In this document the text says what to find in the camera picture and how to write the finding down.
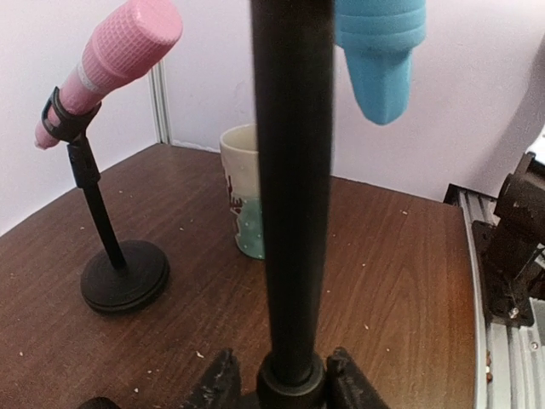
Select short stand with clip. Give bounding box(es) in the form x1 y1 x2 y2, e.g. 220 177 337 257
42 88 170 315

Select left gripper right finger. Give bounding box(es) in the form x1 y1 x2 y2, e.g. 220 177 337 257
326 347 387 409

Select pink toy microphone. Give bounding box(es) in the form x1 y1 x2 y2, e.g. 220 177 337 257
33 0 184 150

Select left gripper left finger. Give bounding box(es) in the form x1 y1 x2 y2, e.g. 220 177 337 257
186 349 241 409

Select front aluminium rail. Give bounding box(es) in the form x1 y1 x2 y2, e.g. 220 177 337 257
444 184 544 408

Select floral ceramic mug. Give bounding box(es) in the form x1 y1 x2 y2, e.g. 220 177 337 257
220 124 265 260

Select short stand with taped base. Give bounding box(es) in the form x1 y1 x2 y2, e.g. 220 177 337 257
250 1 334 408

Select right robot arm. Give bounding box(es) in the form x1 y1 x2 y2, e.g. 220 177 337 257
473 131 544 327

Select blue toy microphone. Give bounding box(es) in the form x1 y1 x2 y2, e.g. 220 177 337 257
334 0 427 125

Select right aluminium frame post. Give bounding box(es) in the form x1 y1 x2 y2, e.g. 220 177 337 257
148 60 172 145

